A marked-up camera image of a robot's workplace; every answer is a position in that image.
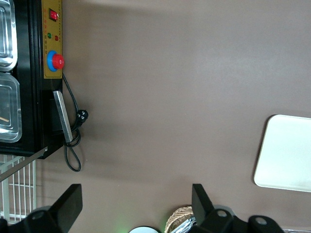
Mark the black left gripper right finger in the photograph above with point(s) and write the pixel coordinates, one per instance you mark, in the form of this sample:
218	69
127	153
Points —
200	206

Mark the silver machine lever bar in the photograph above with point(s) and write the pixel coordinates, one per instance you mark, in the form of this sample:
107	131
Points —
24	163

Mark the stack of foil containers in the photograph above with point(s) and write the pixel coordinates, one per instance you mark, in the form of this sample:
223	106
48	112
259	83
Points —
185	225

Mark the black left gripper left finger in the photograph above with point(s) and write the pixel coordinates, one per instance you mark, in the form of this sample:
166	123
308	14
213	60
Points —
69	206

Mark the steel food container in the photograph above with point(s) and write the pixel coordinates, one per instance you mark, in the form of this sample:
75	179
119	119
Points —
7	36
9	104

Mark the light wicker basket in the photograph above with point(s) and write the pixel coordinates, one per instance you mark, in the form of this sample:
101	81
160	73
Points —
178	213

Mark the black sealing machine yellow panel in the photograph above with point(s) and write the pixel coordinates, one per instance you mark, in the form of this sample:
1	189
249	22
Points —
36	102

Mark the cream plastic tray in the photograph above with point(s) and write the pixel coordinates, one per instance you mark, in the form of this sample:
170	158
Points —
286	153

